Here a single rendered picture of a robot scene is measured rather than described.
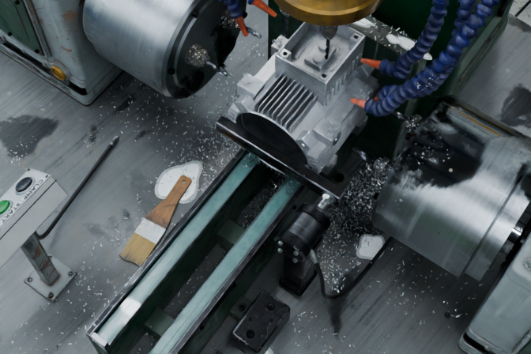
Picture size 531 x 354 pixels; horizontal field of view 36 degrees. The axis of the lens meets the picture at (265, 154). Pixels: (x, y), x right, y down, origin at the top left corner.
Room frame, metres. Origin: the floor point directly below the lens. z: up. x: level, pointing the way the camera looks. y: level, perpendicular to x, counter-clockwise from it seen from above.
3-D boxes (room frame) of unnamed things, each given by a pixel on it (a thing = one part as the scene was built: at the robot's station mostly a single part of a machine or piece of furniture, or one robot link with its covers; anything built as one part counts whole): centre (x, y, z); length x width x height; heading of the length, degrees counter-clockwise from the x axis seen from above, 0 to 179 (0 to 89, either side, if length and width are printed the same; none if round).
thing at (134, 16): (0.99, 0.22, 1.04); 0.37 x 0.25 x 0.25; 55
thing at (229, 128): (0.67, -0.02, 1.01); 0.26 x 0.04 x 0.03; 55
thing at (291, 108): (0.78, -0.07, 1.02); 0.20 x 0.19 x 0.19; 145
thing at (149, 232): (0.66, 0.20, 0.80); 0.21 x 0.05 x 0.01; 151
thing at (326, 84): (0.81, -0.09, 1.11); 0.12 x 0.11 x 0.07; 145
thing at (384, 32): (0.91, -0.16, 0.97); 0.30 x 0.11 x 0.34; 55
